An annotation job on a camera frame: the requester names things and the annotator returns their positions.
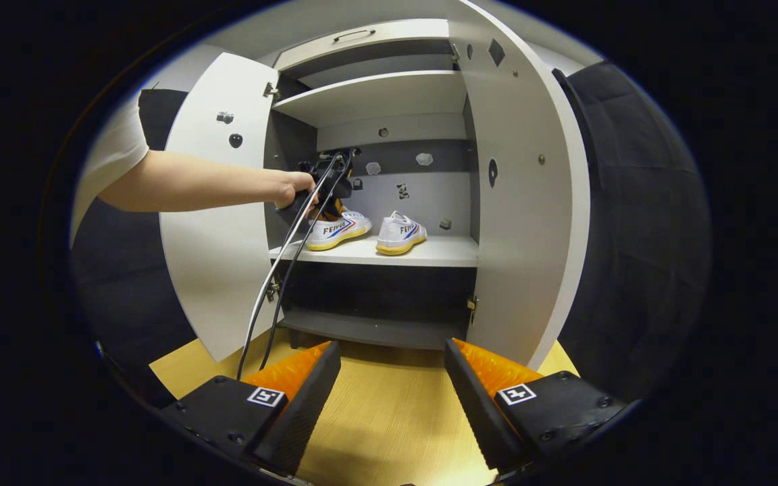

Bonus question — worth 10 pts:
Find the white canvas shoe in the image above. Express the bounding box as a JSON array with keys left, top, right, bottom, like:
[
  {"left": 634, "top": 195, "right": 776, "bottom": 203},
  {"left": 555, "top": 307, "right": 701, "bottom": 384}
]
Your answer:
[
  {"left": 305, "top": 209, "right": 373, "bottom": 252},
  {"left": 375, "top": 211, "right": 428, "bottom": 256}
]

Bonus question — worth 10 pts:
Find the white shoe cabinet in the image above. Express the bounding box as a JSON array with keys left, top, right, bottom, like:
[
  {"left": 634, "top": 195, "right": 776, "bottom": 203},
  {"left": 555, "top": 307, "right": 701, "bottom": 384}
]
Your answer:
[{"left": 264, "top": 18, "right": 481, "bottom": 352}]

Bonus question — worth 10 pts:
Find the black cable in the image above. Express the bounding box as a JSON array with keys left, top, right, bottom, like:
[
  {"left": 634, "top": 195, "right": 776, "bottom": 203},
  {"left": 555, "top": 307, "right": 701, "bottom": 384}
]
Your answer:
[{"left": 259, "top": 148, "right": 361, "bottom": 372}]

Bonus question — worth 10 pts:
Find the white t-shirt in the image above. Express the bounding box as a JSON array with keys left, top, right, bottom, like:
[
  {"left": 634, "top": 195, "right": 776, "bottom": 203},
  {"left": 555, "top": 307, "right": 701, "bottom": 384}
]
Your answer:
[{"left": 68, "top": 94, "right": 150, "bottom": 247}]

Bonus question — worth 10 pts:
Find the grey cable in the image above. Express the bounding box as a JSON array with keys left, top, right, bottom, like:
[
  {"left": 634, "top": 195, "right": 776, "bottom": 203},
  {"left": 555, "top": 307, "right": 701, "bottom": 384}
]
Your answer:
[{"left": 236, "top": 154, "right": 346, "bottom": 380}]

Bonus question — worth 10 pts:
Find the white shoe cabinet door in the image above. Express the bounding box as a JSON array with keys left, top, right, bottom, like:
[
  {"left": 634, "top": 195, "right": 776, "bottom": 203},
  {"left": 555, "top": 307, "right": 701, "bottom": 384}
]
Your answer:
[
  {"left": 444, "top": 0, "right": 591, "bottom": 371},
  {"left": 159, "top": 53, "right": 285, "bottom": 363}
]

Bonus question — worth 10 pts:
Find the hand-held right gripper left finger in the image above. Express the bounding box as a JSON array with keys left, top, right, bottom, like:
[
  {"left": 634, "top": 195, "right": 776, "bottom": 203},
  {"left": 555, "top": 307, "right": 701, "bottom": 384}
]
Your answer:
[{"left": 159, "top": 340, "right": 342, "bottom": 477}]

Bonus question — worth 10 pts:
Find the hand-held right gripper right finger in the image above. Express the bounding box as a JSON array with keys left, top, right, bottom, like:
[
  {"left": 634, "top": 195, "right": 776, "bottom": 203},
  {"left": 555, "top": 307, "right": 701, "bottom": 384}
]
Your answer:
[{"left": 443, "top": 338, "right": 627, "bottom": 473}]

